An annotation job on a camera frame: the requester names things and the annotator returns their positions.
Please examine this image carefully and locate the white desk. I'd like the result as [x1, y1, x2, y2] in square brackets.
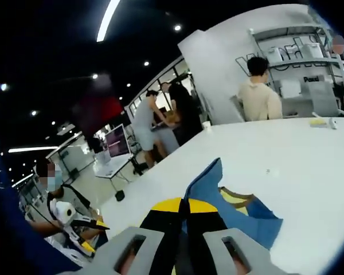
[95, 153, 135, 191]

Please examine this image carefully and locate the computer monitor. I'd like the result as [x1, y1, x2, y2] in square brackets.
[104, 123, 132, 159]

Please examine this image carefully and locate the ceiling strip light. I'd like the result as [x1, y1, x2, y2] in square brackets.
[96, 0, 121, 43]

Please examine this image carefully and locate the person's blue clothing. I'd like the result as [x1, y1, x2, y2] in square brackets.
[0, 131, 84, 275]

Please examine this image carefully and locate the grey metal shelf rack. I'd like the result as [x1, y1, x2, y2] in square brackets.
[249, 24, 344, 118]

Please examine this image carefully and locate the grey chair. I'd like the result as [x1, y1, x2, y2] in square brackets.
[306, 82, 341, 117]

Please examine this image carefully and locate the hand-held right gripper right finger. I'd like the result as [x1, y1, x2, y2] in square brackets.
[187, 197, 279, 275]

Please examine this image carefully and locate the yellow grey blue garment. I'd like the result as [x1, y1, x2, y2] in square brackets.
[180, 157, 284, 252]

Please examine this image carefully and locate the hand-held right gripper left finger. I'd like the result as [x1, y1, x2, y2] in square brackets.
[94, 197, 187, 275]

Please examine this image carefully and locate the white storage bin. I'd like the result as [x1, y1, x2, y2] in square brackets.
[268, 47, 284, 62]
[302, 42, 323, 60]

